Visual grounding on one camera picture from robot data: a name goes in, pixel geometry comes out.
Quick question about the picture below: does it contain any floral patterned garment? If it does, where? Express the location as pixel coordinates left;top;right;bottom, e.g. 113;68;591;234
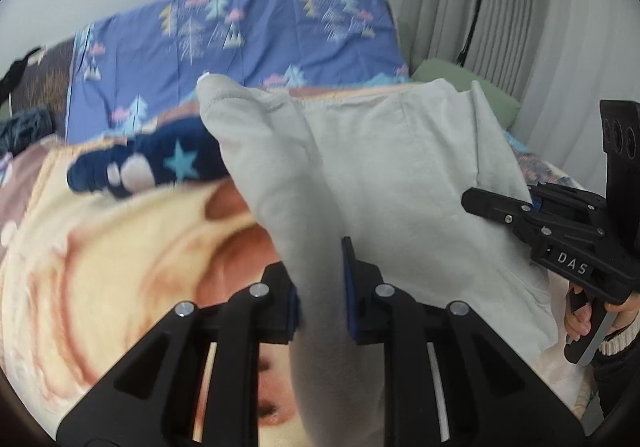
512;147;578;188

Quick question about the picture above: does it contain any light grey t-shirt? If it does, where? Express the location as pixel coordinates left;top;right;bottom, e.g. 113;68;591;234
196;74;558;446

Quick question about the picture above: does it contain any navy star plush garment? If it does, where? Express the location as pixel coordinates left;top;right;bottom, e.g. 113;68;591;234
66;116;229;199

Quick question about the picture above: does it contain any dark tree-print pillow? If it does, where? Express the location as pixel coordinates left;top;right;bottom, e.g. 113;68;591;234
10;37;74;137

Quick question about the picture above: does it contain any cream peach plush blanket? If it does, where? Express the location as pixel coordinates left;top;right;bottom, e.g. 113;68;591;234
0;83;597;447

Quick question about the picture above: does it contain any person's right hand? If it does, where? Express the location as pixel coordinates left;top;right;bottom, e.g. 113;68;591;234
563;287;640;345

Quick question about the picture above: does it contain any person's right forearm sleeve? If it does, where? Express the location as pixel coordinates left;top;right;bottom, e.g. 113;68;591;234
591;317;639;417

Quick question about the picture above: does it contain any blue tree-print pillow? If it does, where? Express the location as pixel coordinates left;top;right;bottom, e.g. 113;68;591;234
66;0;409;144

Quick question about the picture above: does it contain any green pillow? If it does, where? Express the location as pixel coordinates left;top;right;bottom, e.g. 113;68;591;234
411;58;521;129

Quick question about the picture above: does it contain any black garment on headboard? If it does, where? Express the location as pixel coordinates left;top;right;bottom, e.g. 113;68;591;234
0;46;42;102

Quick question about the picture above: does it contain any dark teal fuzzy blanket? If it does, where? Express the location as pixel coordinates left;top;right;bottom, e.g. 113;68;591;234
0;107;55;156

